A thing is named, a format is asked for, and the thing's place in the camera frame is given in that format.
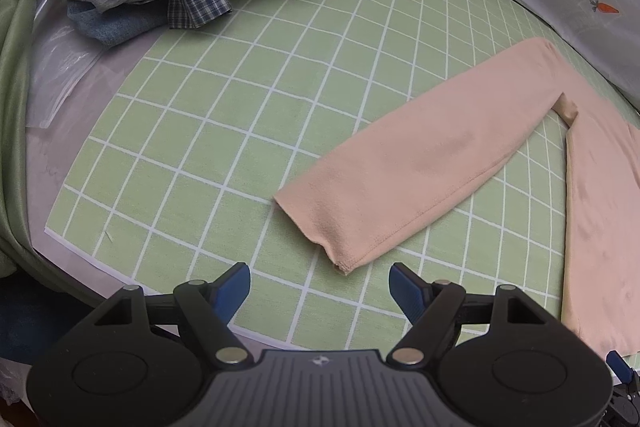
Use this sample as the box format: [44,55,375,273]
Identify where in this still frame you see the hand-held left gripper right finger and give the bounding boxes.
[387,262,562,366]

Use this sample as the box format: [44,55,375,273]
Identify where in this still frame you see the blue towel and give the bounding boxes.
[67,0,172,48]

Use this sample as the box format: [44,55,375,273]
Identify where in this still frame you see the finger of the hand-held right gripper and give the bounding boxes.
[605,349,640,408]

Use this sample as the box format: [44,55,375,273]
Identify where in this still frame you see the green curtain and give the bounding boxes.
[0,0,57,279]

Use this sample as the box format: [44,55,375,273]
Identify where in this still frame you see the dark blue cloth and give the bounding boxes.
[0,269,103,360]

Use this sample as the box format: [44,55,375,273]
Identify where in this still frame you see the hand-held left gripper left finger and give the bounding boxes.
[92,262,252,366]

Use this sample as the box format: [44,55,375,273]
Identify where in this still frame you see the beige long-sleeve shirt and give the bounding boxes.
[273,37,640,356]

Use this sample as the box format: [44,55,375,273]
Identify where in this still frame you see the green grid mat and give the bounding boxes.
[45,0,640,354]

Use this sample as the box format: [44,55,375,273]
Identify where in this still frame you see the clear plastic bag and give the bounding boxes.
[25,0,127,130]

